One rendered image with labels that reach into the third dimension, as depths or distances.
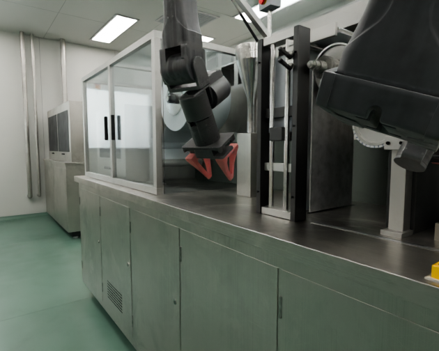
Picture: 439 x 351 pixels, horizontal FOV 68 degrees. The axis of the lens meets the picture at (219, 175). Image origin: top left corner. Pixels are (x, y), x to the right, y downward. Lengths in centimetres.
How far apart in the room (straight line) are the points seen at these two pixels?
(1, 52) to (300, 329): 566
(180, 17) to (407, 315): 65
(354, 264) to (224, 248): 44
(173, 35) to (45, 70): 542
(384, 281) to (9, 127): 559
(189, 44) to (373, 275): 53
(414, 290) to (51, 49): 590
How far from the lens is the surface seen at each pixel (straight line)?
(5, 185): 587
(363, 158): 135
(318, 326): 81
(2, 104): 587
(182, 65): 62
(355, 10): 147
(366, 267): 66
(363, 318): 73
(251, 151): 135
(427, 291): 62
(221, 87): 71
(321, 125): 110
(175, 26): 65
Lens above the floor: 111
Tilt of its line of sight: 5 degrees down
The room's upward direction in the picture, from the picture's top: straight up
